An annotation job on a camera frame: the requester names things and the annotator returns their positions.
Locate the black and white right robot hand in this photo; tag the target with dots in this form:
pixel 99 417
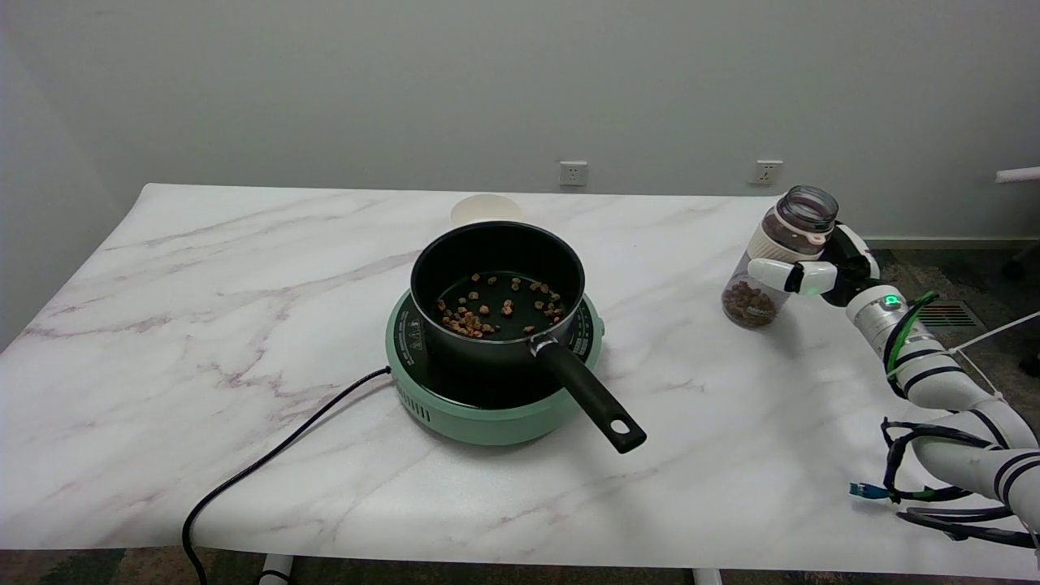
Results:
pixel 821 272

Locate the green round induction cooker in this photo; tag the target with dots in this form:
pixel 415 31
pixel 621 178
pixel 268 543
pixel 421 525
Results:
pixel 487 406

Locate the white wall socket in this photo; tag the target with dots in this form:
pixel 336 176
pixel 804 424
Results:
pixel 573 173
pixel 764 171

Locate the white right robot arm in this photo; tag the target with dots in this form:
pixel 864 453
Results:
pixel 951 382

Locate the clear bottle with brown pellets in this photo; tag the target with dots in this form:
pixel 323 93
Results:
pixel 772 260

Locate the white pipe on wall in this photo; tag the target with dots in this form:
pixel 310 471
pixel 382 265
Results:
pixel 1019 174

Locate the white table leg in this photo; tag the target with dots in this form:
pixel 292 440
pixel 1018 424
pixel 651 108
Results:
pixel 275 569
pixel 707 575

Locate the floor vent grille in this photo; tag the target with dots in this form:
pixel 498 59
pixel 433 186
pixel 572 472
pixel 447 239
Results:
pixel 959 314

